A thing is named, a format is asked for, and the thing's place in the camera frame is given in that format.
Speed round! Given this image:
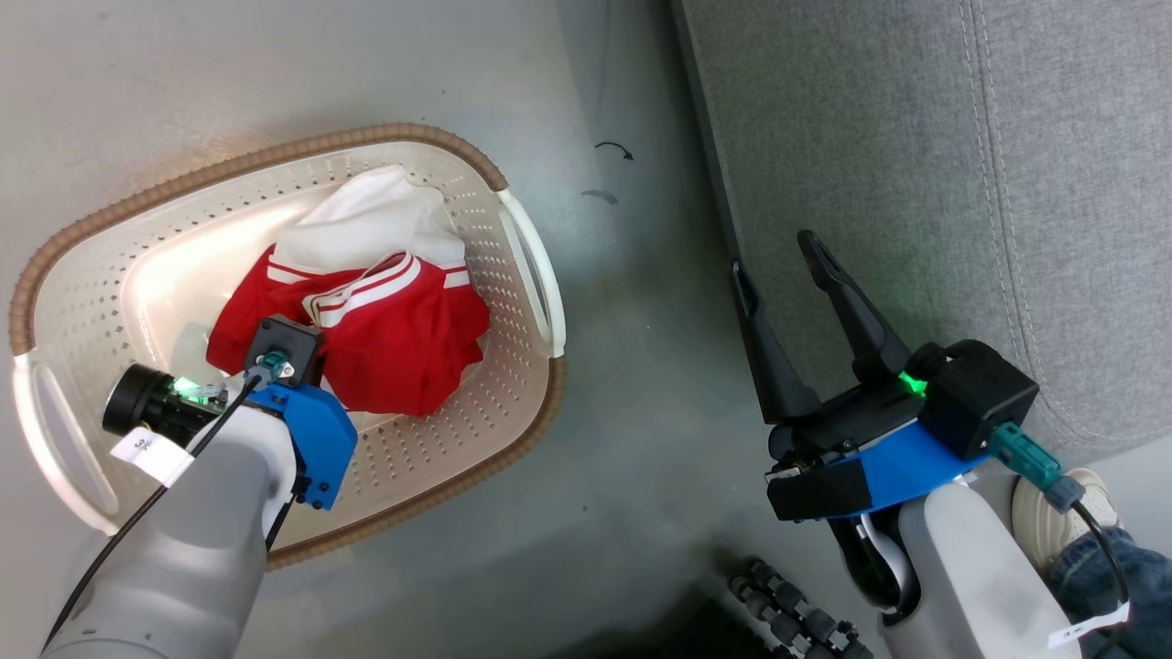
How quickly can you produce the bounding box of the cream laundry basket brown rim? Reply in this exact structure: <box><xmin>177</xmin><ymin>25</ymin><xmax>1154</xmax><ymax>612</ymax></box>
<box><xmin>9</xmin><ymin>124</ymin><xmax>567</xmax><ymax>570</ymax></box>

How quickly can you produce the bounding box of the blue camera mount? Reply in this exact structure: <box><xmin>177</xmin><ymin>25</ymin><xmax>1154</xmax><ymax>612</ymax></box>
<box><xmin>827</xmin><ymin>419</ymin><xmax>992</xmax><ymax>520</ymax></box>
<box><xmin>245</xmin><ymin>383</ymin><xmax>359</xmax><ymax>512</ymax></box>

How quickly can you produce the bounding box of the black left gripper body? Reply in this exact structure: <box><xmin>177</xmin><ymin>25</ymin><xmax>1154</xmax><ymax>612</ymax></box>
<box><xmin>102</xmin><ymin>363</ymin><xmax>227</xmax><ymax>448</ymax></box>

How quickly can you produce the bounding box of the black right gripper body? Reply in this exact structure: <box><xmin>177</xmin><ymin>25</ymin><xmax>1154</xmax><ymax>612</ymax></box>
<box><xmin>765</xmin><ymin>371</ymin><xmax>928</xmax><ymax>524</ymax></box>

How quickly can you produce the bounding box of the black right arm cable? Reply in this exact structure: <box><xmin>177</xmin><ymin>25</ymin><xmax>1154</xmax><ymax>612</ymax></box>
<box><xmin>989</xmin><ymin>421</ymin><xmax>1133</xmax><ymax>659</ymax></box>

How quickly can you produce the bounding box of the black ribbed hose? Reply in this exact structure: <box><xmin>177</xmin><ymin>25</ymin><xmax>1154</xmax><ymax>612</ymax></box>
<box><xmin>727</xmin><ymin>556</ymin><xmax>873</xmax><ymax>659</ymax></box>

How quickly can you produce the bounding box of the white right cable label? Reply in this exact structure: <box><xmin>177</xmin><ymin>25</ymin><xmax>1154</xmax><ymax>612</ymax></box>
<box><xmin>1048</xmin><ymin>601</ymin><xmax>1130</xmax><ymax>650</ymax></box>

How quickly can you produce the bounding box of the blue jeans leg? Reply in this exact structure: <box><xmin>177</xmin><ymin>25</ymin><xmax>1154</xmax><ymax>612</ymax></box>
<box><xmin>1048</xmin><ymin>526</ymin><xmax>1172</xmax><ymax>659</ymax></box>

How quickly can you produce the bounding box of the white sneaker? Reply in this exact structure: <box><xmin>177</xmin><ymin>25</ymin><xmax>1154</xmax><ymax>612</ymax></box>
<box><xmin>1011</xmin><ymin>468</ymin><xmax>1123</xmax><ymax>579</ymax></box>

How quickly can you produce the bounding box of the blue left camera mount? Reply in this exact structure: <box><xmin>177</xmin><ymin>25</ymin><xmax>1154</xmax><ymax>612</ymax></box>
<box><xmin>245</xmin><ymin>383</ymin><xmax>359</xmax><ymax>512</ymax></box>

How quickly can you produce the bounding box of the red garment with white stripes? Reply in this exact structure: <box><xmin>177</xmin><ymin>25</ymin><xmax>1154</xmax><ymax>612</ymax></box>
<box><xmin>206</xmin><ymin>245</ymin><xmax>491</xmax><ymax>417</ymax></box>

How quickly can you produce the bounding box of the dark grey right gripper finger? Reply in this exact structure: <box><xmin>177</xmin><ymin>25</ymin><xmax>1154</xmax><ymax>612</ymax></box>
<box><xmin>731</xmin><ymin>263</ymin><xmax>822</xmax><ymax>425</ymax></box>
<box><xmin>797</xmin><ymin>229</ymin><xmax>914</xmax><ymax>385</ymax></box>

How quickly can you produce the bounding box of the blue right camera mount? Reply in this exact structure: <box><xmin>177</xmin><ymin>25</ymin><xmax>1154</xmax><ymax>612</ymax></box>
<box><xmin>827</xmin><ymin>419</ymin><xmax>992</xmax><ymax>520</ymax></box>

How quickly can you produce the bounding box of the grey fabric sofa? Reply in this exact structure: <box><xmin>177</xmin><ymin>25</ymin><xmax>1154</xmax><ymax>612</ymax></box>
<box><xmin>671</xmin><ymin>0</ymin><xmax>1172</xmax><ymax>470</ymax></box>

